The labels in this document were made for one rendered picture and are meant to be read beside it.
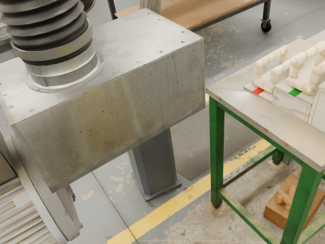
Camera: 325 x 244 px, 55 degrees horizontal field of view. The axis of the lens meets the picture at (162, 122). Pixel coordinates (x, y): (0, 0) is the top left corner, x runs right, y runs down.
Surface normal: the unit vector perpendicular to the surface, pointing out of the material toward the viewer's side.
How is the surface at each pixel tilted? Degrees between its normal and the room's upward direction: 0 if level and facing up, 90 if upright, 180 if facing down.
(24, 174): 31
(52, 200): 59
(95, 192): 0
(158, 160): 90
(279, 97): 90
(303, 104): 90
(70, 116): 90
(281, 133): 0
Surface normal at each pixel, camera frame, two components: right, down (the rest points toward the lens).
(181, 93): 0.55, 0.51
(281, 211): -0.11, -0.73
